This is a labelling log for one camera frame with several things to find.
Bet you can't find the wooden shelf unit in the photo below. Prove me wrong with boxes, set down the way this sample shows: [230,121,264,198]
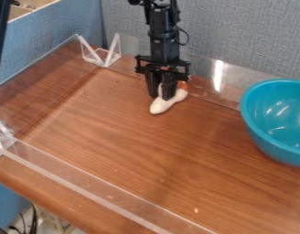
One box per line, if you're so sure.
[8,0,63,22]

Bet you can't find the clear acrylic left bracket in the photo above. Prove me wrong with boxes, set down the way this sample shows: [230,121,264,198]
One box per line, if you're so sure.
[0,120,15,157]

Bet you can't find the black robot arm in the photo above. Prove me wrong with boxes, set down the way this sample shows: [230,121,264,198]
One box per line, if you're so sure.
[128,0,191,101]

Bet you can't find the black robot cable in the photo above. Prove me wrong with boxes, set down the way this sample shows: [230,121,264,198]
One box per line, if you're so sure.
[176,27,192,48]

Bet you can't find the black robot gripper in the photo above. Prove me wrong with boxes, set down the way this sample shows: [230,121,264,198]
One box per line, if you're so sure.
[136,31,191,101]

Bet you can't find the clear acrylic corner bracket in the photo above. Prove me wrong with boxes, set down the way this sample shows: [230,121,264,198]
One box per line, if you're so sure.
[77,33,122,68]

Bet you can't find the clear acrylic front barrier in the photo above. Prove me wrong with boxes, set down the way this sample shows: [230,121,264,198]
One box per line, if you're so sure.
[0,141,216,234]

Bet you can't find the clear acrylic barrier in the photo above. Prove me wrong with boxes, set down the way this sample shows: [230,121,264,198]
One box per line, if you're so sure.
[0,141,216,234]
[115,33,279,109]

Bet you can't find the clear acrylic back barrier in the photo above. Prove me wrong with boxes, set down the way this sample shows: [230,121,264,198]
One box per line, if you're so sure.
[115,33,279,109]

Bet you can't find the white plush mushroom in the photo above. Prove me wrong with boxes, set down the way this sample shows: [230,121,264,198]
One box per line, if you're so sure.
[150,81,190,114]

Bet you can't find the black floor cables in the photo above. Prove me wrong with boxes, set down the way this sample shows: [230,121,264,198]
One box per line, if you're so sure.
[0,204,40,234]

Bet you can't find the blue plastic bowl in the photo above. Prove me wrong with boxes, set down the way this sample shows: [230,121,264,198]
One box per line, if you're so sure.
[240,79,300,166]

